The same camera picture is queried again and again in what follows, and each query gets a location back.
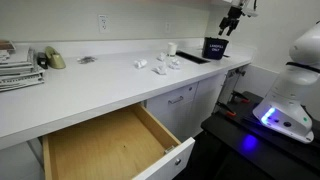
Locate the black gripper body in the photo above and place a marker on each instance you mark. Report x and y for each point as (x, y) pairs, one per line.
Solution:
(232, 15)

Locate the white paper ball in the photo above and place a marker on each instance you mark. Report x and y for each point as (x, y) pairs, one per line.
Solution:
(161, 69)
(140, 63)
(161, 56)
(174, 63)

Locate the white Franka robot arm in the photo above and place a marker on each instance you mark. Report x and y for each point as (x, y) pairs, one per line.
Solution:
(293, 83)

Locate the white closed drawer front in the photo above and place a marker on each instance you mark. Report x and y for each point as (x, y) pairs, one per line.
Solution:
(173, 95)

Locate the silver round drawer knob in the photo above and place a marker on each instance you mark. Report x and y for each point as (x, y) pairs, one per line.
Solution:
(178, 161)

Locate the wooden drawer with white front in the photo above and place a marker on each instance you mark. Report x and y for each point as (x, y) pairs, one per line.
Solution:
(100, 143)

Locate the black landfill only bin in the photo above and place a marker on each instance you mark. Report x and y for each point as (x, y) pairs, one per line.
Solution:
(215, 48)

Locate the black countertop slot grommet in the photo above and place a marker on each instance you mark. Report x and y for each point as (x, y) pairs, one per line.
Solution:
(192, 57)

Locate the white cylindrical cup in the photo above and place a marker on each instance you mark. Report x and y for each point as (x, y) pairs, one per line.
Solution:
(171, 49)

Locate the white cabinet door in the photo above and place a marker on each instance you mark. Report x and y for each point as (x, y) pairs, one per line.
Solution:
(206, 100)

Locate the black robot table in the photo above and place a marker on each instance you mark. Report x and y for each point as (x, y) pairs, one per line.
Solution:
(253, 150)

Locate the olive green tape dispenser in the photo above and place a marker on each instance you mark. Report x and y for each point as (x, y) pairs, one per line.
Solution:
(55, 59)

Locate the stack of magazines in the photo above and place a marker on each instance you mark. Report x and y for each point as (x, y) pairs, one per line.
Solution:
(18, 71)

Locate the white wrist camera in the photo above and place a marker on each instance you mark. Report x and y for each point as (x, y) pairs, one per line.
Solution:
(249, 13)

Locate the white wall switch plate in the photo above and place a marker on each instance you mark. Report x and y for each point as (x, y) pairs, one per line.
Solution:
(167, 27)

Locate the white wall power outlet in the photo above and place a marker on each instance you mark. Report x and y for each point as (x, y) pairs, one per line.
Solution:
(104, 23)

